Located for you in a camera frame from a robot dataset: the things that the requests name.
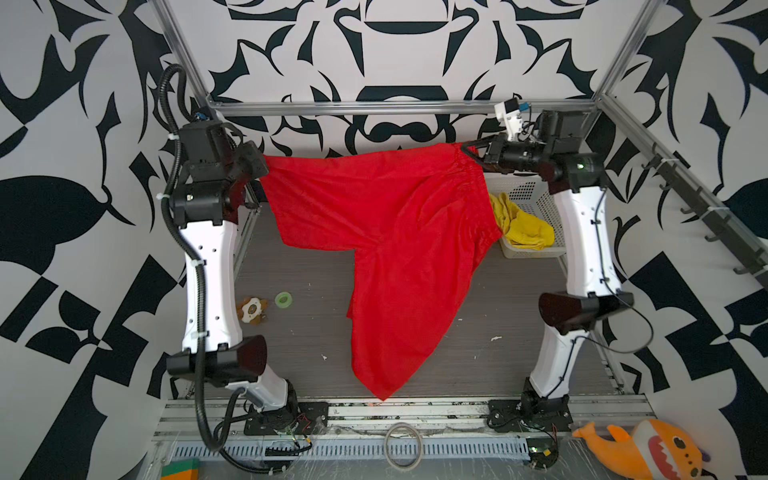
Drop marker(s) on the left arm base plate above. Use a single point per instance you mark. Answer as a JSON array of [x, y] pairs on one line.
[[304, 418]]

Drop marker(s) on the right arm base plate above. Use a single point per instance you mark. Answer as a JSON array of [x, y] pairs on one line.
[[530, 412]]

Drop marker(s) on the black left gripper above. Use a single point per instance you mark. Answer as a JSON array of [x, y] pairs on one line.
[[243, 149]]

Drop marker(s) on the yellow shorts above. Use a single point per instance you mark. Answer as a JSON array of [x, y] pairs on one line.
[[519, 228]]

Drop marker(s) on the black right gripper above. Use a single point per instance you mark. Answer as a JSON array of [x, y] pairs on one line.
[[500, 154]]

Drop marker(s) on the orange shark plush toy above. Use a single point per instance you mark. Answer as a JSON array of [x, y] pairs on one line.
[[653, 449]]

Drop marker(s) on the green tape roll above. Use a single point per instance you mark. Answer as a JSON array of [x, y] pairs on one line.
[[283, 300]]

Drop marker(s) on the red shorts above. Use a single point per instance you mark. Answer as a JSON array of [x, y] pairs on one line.
[[418, 222]]

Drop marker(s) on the white plastic basket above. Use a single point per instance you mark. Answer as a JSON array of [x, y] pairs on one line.
[[531, 194]]

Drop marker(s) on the green orange block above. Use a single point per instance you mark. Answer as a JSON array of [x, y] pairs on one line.
[[187, 469]]

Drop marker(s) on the aluminium frame crossbar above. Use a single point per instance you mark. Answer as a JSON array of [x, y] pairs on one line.
[[415, 107]]

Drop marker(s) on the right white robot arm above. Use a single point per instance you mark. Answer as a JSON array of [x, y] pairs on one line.
[[593, 292]]

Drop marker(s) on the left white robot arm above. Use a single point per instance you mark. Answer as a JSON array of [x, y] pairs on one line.
[[200, 205]]

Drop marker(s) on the brown white paw toy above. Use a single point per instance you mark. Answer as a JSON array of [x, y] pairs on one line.
[[251, 310]]

